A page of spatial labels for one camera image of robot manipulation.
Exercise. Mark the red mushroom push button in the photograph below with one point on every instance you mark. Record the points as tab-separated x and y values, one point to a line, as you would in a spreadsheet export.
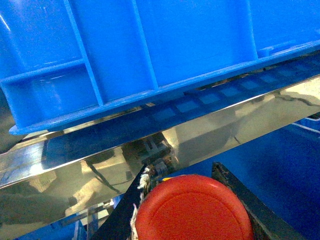
192	207

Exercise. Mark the blue target bin left shelf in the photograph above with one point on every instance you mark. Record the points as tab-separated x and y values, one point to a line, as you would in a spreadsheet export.
65	62

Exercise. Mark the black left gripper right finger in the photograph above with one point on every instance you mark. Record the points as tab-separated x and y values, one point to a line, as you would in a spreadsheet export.
265	223

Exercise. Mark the steel shelf front rail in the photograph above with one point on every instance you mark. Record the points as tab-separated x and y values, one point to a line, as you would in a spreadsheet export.
59	177

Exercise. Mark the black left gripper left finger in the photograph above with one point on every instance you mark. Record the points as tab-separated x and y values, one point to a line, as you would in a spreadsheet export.
118	225

